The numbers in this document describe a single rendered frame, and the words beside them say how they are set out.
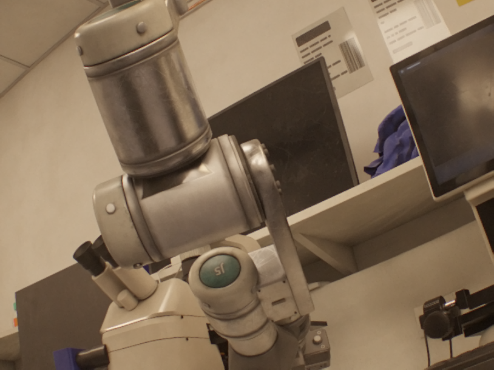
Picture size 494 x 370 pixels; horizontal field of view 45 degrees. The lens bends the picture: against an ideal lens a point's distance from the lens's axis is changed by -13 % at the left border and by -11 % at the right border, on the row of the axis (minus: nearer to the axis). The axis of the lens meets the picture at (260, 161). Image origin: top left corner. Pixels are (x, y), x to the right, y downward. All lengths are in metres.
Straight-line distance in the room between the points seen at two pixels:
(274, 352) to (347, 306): 0.89
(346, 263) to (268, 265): 1.07
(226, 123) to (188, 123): 1.33
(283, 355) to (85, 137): 2.02
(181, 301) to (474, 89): 0.62
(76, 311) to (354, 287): 0.74
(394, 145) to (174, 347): 0.74
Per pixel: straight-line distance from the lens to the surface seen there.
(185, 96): 0.60
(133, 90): 0.58
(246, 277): 0.74
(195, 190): 0.62
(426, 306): 0.88
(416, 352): 1.66
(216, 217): 0.63
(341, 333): 1.75
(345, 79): 2.05
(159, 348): 1.06
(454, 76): 1.17
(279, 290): 0.77
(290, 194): 1.72
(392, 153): 1.53
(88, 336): 1.63
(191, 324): 1.09
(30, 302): 1.88
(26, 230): 3.04
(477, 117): 1.13
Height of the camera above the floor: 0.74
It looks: 24 degrees up
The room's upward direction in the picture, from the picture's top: 13 degrees counter-clockwise
